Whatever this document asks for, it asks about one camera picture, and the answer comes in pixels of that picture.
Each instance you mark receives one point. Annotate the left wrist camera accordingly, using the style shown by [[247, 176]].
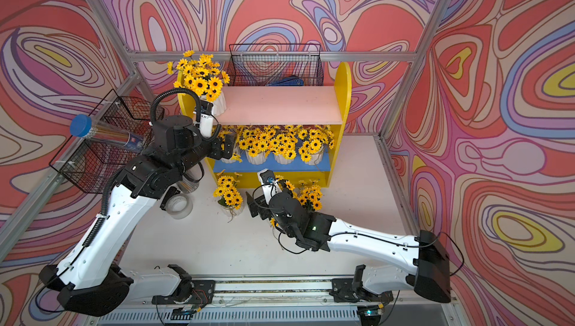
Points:
[[206, 119]]

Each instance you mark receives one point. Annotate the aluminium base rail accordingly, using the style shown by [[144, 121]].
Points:
[[285, 301]]

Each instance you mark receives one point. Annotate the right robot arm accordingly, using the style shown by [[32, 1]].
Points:
[[420, 263]]

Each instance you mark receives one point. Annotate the black wire basket left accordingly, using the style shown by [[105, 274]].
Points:
[[89, 164]]

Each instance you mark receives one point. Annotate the blue item in rear basket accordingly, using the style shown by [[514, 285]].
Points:
[[291, 81]]

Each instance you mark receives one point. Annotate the clear jar of pencils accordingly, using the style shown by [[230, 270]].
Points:
[[188, 182]]

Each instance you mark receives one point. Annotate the black wire basket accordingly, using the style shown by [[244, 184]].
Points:
[[257, 64], [89, 164]]

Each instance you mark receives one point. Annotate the blue capped pencil tube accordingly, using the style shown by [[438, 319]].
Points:
[[90, 129]]

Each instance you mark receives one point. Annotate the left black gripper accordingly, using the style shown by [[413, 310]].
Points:
[[216, 151]]

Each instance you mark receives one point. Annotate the sunflower pot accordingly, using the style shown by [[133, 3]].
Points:
[[280, 187], [314, 141], [309, 195], [283, 144], [228, 195], [205, 77], [229, 136], [254, 142]]

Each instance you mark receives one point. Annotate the black wire basket rear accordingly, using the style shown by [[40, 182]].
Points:
[[257, 64]]

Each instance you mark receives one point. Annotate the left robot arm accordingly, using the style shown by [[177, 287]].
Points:
[[88, 281]]

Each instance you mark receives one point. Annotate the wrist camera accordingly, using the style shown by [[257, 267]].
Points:
[[269, 184], [206, 119]]

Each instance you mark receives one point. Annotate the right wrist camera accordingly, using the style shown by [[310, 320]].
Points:
[[269, 184]]

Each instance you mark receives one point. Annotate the clear tape roll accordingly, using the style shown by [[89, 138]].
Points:
[[176, 204]]

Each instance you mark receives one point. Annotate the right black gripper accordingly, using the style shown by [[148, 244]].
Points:
[[252, 205]]

